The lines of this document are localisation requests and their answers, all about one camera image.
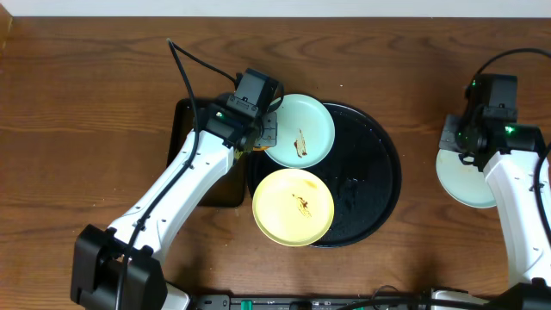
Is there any light blue plate top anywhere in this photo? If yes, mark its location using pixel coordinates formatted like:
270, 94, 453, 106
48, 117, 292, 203
265, 94, 335, 169

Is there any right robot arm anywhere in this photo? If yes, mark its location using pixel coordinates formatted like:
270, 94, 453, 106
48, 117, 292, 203
431, 73, 550, 309

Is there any round black serving tray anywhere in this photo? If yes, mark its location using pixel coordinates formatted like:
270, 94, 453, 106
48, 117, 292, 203
247, 103, 402, 248

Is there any pale yellow plate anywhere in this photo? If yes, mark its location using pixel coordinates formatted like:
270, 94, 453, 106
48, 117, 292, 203
252, 169, 335, 247

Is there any light blue plate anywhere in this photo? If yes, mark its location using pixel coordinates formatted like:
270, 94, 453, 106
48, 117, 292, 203
436, 149, 496, 208
265, 94, 335, 169

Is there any green and orange sponge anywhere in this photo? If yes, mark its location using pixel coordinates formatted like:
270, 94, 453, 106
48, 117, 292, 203
253, 146, 269, 152

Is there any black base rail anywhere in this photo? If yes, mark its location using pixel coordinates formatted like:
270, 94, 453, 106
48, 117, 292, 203
193, 294, 436, 310

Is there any black rectangular water tray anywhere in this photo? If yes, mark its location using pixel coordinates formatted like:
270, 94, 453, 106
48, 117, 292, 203
166, 99, 247, 208

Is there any right black cable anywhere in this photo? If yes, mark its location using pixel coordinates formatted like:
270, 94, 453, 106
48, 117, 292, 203
473, 46, 551, 246

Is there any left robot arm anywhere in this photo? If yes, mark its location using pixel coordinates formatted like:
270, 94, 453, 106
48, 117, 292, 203
70, 69, 284, 309

